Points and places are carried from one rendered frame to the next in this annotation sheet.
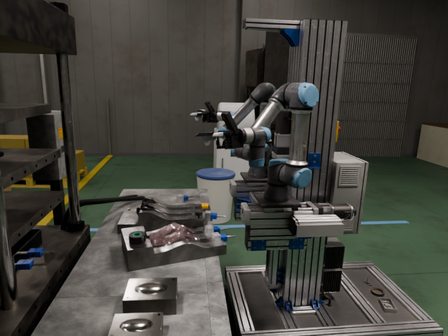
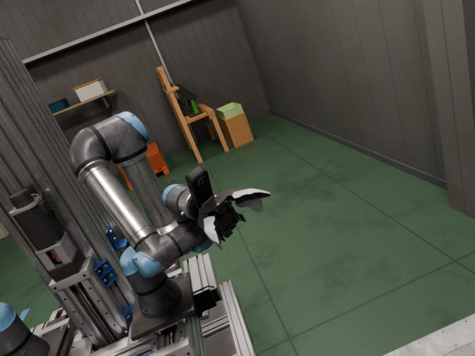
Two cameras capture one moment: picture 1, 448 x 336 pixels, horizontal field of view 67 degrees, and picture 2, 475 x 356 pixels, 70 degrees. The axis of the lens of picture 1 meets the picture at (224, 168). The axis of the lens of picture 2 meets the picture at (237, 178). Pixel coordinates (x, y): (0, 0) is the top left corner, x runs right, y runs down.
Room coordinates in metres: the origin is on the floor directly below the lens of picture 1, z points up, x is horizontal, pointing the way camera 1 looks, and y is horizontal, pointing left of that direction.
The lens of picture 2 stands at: (1.41, 0.69, 1.77)
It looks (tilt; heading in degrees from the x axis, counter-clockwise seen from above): 21 degrees down; 272
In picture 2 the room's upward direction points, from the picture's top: 21 degrees counter-clockwise
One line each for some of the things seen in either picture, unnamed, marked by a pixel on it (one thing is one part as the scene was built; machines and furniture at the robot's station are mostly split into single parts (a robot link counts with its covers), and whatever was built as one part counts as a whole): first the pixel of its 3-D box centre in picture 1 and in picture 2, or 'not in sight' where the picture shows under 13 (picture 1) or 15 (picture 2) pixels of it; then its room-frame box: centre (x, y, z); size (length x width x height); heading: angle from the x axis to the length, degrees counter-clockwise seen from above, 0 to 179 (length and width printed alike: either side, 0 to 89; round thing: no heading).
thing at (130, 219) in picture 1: (162, 214); not in sight; (2.01, 0.38, 0.87); 0.50 x 0.26 x 0.14; 96
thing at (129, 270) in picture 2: (279, 170); (143, 263); (1.86, -0.31, 1.20); 0.13 x 0.12 x 0.14; 33
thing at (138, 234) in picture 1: (137, 237); not in sight; (1.54, 0.42, 0.93); 0.08 x 0.08 x 0.04
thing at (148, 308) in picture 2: (277, 189); (155, 291); (1.87, -0.31, 1.09); 0.15 x 0.15 x 0.10
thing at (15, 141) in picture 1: (39, 158); not in sight; (5.59, 3.10, 0.39); 1.30 x 0.93 x 0.78; 98
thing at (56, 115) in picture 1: (60, 222); not in sight; (2.15, 1.10, 0.73); 0.30 x 0.22 x 1.47; 6
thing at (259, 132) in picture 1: (258, 135); (182, 200); (1.61, -0.16, 1.43); 0.11 x 0.08 x 0.09; 123
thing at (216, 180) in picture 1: (215, 195); not in sight; (4.12, 0.10, 0.30); 0.49 x 0.49 x 0.60
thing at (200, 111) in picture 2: not in sight; (202, 103); (1.80, -5.87, 0.87); 1.33 x 1.18 x 1.75; 97
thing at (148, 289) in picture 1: (151, 296); not in sight; (1.21, 0.28, 0.83); 0.20 x 0.15 x 0.07; 96
